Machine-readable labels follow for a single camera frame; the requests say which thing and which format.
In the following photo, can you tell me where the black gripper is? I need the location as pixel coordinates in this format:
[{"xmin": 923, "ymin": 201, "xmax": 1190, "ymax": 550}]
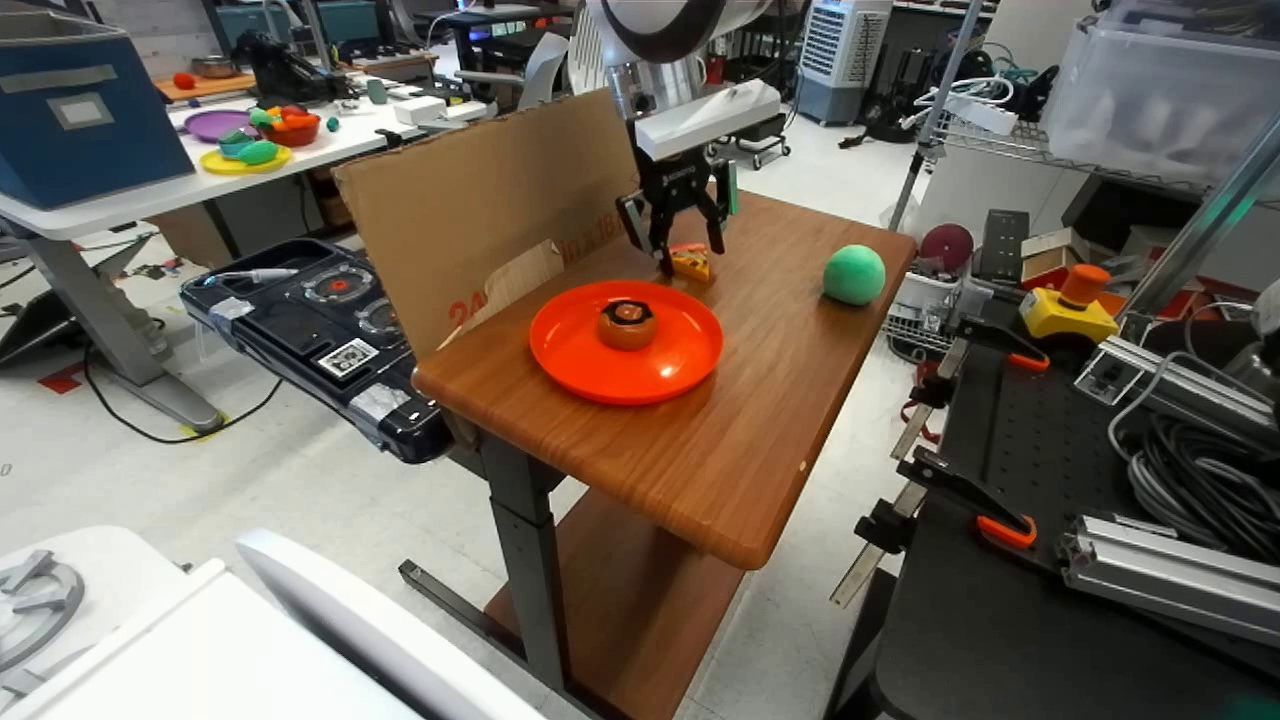
[{"xmin": 612, "ymin": 136, "xmax": 741, "ymax": 278}]

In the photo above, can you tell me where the toy pizza slice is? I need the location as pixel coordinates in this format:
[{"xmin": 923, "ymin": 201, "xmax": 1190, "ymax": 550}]
[{"xmin": 667, "ymin": 238, "xmax": 722, "ymax": 292}]

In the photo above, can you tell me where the brown toy donut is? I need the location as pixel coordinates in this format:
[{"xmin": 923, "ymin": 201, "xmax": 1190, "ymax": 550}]
[{"xmin": 591, "ymin": 295, "xmax": 659, "ymax": 357}]

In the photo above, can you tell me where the orange round plate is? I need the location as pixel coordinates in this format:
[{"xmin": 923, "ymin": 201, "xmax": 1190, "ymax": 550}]
[{"xmin": 525, "ymin": 277, "xmax": 730, "ymax": 411}]

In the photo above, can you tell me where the green ball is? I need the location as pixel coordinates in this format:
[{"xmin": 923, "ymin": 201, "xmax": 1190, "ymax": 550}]
[{"xmin": 822, "ymin": 238, "xmax": 891, "ymax": 311}]

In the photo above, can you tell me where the wooden top table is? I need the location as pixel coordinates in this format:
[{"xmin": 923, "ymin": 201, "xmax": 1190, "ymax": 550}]
[{"xmin": 396, "ymin": 188, "xmax": 921, "ymax": 720}]

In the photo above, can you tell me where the brown cardboard panel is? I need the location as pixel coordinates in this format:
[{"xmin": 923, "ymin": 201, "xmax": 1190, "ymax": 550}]
[{"xmin": 329, "ymin": 89, "xmax": 648, "ymax": 364}]

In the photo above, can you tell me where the white air cooler unit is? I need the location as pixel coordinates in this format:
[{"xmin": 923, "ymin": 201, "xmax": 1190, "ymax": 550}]
[{"xmin": 793, "ymin": 0, "xmax": 896, "ymax": 132}]

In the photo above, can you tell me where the maroon round disc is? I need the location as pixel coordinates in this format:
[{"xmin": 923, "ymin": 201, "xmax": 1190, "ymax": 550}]
[{"xmin": 907, "ymin": 221, "xmax": 981, "ymax": 278}]

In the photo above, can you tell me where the grey metal pole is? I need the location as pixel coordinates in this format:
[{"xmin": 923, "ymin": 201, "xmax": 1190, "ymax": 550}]
[{"xmin": 884, "ymin": 0, "xmax": 993, "ymax": 232}]

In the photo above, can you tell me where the black remote control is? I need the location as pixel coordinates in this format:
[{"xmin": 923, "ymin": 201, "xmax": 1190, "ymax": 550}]
[{"xmin": 978, "ymin": 203, "xmax": 1035, "ymax": 285}]

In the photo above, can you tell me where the black clamp orange tip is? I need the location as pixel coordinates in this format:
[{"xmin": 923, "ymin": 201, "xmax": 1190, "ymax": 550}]
[
  {"xmin": 896, "ymin": 447, "xmax": 1044, "ymax": 558},
  {"xmin": 929, "ymin": 295, "xmax": 1061, "ymax": 378}
]

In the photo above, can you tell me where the open black equipment case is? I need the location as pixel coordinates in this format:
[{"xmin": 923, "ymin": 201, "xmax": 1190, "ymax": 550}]
[{"xmin": 175, "ymin": 232, "xmax": 455, "ymax": 467}]

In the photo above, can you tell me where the red toy bowl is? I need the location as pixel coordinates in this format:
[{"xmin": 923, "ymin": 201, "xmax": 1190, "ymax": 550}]
[{"xmin": 265, "ymin": 104, "xmax": 329, "ymax": 151}]

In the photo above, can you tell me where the green toy vegetable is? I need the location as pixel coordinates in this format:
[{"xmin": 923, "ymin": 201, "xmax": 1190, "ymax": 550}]
[{"xmin": 215, "ymin": 126, "xmax": 283, "ymax": 171}]

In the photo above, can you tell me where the yellow toy plate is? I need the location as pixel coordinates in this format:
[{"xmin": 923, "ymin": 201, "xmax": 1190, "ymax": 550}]
[{"xmin": 196, "ymin": 140, "xmax": 296, "ymax": 181}]

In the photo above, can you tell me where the purple toy plate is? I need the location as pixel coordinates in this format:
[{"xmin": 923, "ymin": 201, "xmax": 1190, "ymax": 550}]
[{"xmin": 181, "ymin": 104, "xmax": 260, "ymax": 149}]

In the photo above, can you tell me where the black perforated breadboard table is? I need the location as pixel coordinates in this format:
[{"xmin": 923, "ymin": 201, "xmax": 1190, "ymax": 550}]
[{"xmin": 822, "ymin": 329, "xmax": 1280, "ymax": 720}]

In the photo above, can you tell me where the clear plastic storage bin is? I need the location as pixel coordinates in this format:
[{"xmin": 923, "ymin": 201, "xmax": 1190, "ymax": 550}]
[{"xmin": 1040, "ymin": 0, "xmax": 1280, "ymax": 193}]

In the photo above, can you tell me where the white work table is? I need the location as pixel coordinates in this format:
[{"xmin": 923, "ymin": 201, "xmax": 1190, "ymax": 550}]
[{"xmin": 0, "ymin": 75, "xmax": 499, "ymax": 435}]

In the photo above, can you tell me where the blue storage box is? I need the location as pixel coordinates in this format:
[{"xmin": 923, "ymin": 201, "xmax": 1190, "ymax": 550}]
[{"xmin": 0, "ymin": 28, "xmax": 202, "ymax": 217}]

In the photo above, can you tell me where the white machine cabinet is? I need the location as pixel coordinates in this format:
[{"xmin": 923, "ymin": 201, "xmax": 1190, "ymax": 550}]
[{"xmin": 0, "ymin": 520, "xmax": 591, "ymax": 720}]

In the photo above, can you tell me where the short aluminium extrusion rail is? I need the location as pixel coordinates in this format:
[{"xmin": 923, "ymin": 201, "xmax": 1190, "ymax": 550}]
[{"xmin": 1068, "ymin": 329, "xmax": 1280, "ymax": 451}]

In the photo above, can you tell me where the black floor cable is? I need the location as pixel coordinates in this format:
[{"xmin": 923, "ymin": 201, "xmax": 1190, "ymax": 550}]
[{"xmin": 75, "ymin": 346, "xmax": 294, "ymax": 451}]

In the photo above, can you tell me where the black cable coil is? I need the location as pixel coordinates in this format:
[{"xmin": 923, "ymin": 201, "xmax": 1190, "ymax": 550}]
[{"xmin": 1119, "ymin": 398, "xmax": 1280, "ymax": 567}]

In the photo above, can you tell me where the long aluminium extrusion rail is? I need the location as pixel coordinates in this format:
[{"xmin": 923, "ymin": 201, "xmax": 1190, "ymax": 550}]
[{"xmin": 1058, "ymin": 506, "xmax": 1280, "ymax": 652}]

